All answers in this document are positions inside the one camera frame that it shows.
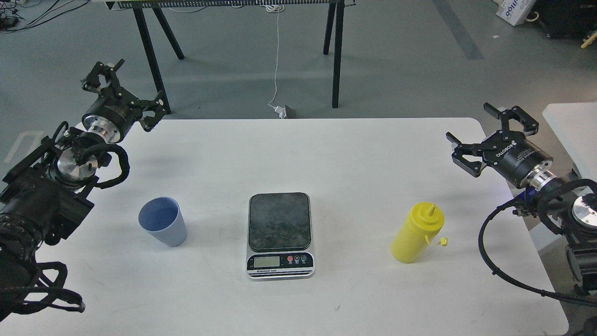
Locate blue plastic cup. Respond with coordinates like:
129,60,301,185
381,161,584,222
137,196,188,247

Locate white hanging cable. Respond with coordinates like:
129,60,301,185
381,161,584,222
267,4,286,119

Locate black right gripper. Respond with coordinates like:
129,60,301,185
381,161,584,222
445,103,554,189

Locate white side table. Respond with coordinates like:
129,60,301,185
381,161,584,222
529,102,597,252

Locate black equipment case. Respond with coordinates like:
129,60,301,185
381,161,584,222
532,0,597,39

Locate black trestle table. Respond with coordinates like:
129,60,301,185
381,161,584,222
105,0,357,115

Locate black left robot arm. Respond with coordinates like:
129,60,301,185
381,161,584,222
0,60,169,319

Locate black floor cables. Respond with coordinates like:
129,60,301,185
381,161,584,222
0,0,91,33

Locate digital kitchen scale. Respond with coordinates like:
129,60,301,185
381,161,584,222
245,193,315,281

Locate grey power adapter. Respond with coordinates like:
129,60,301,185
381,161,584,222
281,105,297,119

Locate white cardboard box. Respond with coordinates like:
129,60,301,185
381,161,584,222
495,0,539,26

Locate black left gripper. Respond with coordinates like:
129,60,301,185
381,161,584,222
81,59,169,143

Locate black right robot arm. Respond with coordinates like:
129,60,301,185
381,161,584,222
446,103,596,308

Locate yellow squeeze bottle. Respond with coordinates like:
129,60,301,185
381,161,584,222
390,202,448,264

